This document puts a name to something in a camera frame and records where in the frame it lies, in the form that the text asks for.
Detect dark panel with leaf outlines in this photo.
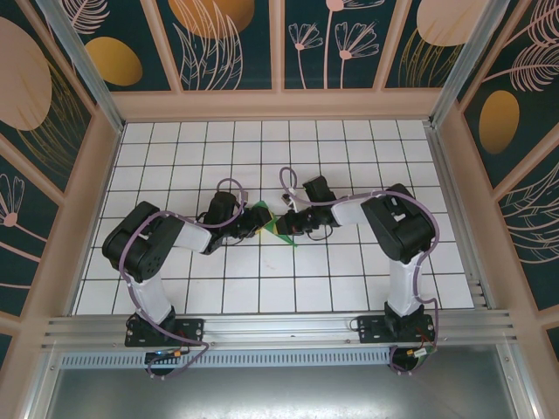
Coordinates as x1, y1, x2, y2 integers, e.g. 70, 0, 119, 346
497, 159, 559, 312

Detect dark panel orange circle leaves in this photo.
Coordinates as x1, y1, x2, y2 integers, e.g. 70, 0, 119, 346
155, 0, 277, 93

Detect aluminium mounting rail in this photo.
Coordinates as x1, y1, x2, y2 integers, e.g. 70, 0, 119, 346
41, 310, 519, 354

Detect dark panel with golden lines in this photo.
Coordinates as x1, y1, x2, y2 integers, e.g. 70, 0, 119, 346
0, 0, 96, 196

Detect aluminium corner post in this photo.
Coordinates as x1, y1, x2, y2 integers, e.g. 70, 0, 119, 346
428, 0, 514, 130
34, 0, 127, 134

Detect slotted grey cable tray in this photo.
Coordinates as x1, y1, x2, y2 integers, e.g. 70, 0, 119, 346
59, 351, 438, 368

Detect small electronics connector board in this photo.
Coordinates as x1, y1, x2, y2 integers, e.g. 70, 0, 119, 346
143, 347, 184, 364
404, 347, 438, 363

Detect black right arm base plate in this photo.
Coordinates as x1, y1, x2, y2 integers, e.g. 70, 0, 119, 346
356, 313, 438, 346

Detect grey metal sheet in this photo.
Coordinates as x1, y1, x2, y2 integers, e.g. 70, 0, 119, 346
43, 365, 525, 419

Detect aluminium frame strut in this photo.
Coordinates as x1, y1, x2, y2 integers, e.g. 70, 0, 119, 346
497, 344, 541, 419
24, 348, 60, 419

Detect dark panel with cream circle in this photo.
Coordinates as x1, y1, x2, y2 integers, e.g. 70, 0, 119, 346
383, 0, 481, 92

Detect aluminium side rail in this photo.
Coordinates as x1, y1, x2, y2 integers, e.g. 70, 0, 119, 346
425, 124, 497, 312

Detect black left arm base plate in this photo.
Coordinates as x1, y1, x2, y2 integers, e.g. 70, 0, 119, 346
125, 316, 206, 348

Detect dark panel oval and feather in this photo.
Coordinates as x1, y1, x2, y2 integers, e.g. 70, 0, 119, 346
460, 0, 559, 189

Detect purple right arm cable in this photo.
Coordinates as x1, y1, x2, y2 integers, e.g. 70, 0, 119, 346
279, 168, 440, 376

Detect dark panel with single flower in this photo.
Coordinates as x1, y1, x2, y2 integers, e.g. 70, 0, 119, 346
0, 143, 61, 318

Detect dark panel with three flowers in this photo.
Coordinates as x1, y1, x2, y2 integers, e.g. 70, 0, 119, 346
281, 0, 397, 93

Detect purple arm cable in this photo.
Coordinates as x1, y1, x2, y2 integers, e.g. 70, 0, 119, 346
279, 168, 440, 376
118, 177, 246, 380

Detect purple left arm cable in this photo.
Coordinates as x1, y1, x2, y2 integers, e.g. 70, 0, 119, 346
118, 177, 246, 380

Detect dark panel golden oval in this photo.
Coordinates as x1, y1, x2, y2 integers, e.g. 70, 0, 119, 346
43, 0, 176, 93

